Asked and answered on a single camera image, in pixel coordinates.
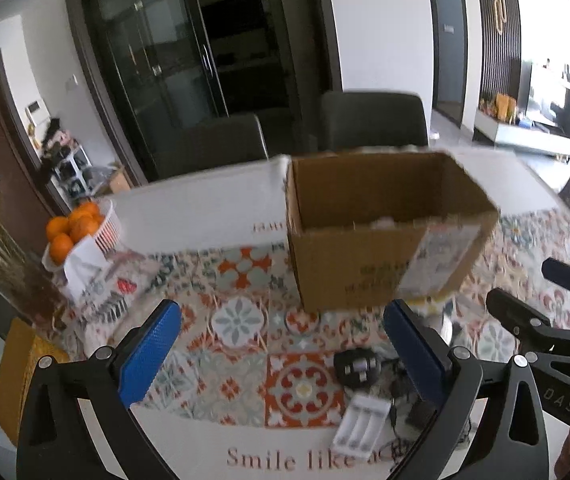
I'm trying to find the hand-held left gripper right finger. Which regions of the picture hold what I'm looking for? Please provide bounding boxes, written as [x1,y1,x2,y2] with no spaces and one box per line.
[382,299,550,480]

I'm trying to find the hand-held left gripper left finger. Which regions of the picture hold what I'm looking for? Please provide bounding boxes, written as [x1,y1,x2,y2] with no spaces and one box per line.
[16,299,183,480]

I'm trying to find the brown cardboard box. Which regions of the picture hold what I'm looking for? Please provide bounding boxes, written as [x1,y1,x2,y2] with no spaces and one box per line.
[285,151,500,313]

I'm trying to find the black power adapter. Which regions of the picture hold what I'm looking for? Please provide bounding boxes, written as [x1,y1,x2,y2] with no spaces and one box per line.
[407,400,438,428]

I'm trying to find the leaf printed cloth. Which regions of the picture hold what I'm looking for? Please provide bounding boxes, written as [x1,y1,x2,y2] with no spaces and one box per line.
[72,250,166,323]

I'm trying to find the white battery charger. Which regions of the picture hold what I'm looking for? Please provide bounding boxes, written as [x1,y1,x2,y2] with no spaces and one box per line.
[331,394,393,461]

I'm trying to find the white tissue paper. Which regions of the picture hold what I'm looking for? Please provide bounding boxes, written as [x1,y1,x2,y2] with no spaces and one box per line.
[64,235,108,303]

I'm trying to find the white plastic fruit basket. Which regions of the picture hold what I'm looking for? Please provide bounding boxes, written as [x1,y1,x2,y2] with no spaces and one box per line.
[41,199,124,273]

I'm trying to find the yellow woven mat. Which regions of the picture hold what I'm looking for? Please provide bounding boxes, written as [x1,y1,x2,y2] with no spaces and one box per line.
[0,319,70,446]

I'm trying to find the white television stand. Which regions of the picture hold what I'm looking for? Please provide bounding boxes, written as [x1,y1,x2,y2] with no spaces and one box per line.
[474,110,570,157]

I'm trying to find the cardboard box on floor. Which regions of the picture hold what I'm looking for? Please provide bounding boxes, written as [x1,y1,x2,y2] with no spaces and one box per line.
[97,162,133,196]

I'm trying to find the yellow paper bags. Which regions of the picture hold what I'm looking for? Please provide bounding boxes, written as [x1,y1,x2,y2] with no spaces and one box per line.
[495,94,516,121]

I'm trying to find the white shoe rack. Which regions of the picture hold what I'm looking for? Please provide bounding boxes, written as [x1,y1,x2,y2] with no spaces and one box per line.
[40,145,93,206]

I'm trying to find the dark grey dining chair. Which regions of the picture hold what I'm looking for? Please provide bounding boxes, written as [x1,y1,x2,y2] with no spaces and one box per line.
[157,112,269,181]
[319,90,430,153]

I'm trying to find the grey interior door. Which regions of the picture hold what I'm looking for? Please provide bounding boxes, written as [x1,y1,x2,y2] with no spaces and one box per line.
[427,0,468,126]

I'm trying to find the dark glass cabinet doors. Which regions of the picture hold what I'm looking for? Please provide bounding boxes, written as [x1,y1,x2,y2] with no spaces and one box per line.
[77,0,228,171]

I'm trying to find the black cable bundle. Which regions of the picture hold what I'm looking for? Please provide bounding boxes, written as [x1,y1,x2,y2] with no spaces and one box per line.
[382,360,471,448]

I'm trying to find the dark slatted wall panel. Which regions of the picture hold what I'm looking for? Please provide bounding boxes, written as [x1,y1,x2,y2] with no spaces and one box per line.
[472,0,523,106]

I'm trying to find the white wall intercom panel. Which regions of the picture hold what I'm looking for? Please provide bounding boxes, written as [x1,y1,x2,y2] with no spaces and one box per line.
[25,101,50,128]

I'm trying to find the gold wall ornament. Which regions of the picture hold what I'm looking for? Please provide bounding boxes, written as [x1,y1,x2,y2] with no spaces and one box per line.
[492,0,508,36]

